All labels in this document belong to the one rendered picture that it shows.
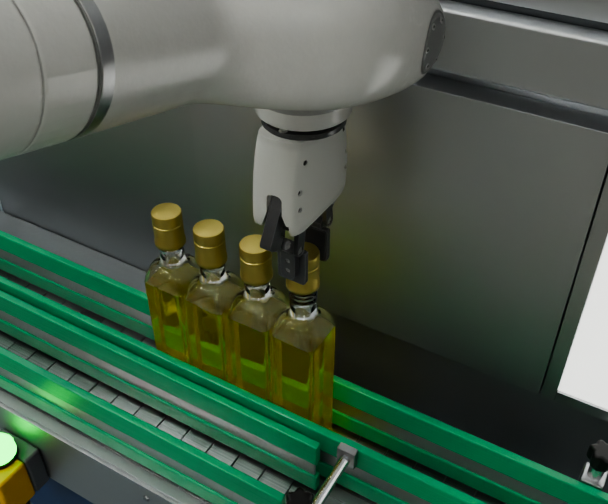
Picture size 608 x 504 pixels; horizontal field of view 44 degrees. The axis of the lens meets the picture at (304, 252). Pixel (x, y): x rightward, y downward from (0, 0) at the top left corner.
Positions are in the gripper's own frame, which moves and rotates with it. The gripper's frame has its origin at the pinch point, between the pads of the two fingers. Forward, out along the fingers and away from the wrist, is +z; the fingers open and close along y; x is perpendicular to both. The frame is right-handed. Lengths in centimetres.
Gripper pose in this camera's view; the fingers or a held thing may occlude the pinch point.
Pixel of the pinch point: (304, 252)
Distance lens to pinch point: 74.7
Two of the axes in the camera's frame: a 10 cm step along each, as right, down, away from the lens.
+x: 8.6, 3.2, -4.0
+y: -5.2, 5.4, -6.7
